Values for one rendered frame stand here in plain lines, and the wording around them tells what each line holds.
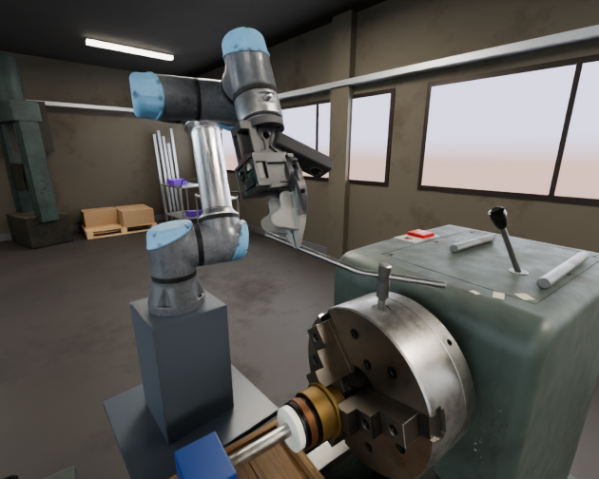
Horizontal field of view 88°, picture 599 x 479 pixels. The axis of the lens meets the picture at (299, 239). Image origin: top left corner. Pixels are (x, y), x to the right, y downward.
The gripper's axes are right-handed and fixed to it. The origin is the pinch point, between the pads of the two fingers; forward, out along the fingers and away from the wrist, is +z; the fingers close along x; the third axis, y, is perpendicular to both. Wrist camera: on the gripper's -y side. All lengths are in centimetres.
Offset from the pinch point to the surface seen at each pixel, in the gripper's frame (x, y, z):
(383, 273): 5.2, -11.9, 8.8
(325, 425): -0.7, 2.7, 29.7
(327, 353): -5.9, -4.3, 21.4
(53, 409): -213, 61, 59
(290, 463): -20.1, 1.5, 44.3
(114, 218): -658, -24, -158
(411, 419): 8.8, -6.3, 30.2
